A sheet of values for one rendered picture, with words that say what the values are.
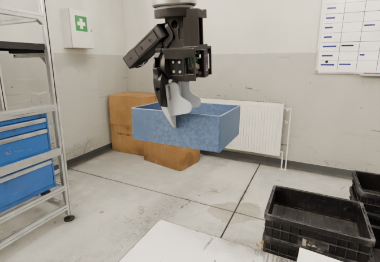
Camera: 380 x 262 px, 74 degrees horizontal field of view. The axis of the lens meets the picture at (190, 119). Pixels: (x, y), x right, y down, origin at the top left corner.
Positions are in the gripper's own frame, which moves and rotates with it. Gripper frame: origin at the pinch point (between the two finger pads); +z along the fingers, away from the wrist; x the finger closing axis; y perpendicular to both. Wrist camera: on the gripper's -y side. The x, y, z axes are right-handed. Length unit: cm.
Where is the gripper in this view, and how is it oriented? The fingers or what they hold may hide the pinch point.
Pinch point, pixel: (172, 119)
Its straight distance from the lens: 49.8
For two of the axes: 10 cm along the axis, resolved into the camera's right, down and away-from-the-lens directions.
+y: 8.9, 1.1, -4.4
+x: 4.5, -3.1, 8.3
